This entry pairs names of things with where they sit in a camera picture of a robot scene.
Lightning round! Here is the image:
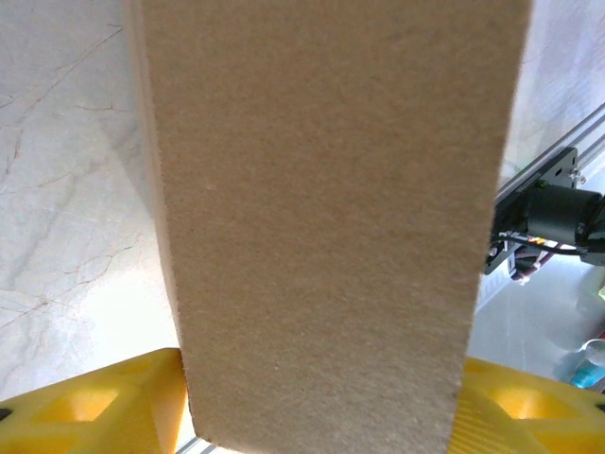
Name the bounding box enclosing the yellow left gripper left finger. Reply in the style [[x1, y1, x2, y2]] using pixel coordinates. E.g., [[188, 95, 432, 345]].
[[0, 347, 190, 454]]

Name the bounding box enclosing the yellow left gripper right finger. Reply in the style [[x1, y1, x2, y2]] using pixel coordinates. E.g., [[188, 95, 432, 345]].
[[451, 357, 605, 454]]

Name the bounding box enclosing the brown cardboard box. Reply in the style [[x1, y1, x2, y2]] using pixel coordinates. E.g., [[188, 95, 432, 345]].
[[127, 0, 533, 454]]

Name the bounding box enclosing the teal plastic item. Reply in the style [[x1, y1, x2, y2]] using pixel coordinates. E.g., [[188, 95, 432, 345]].
[[569, 338, 605, 392]]

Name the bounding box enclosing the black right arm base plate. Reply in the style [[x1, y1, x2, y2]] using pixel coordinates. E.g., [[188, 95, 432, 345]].
[[480, 147, 581, 276]]

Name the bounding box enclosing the long aluminium frame rail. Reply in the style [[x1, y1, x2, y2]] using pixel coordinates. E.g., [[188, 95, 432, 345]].
[[491, 101, 605, 202]]

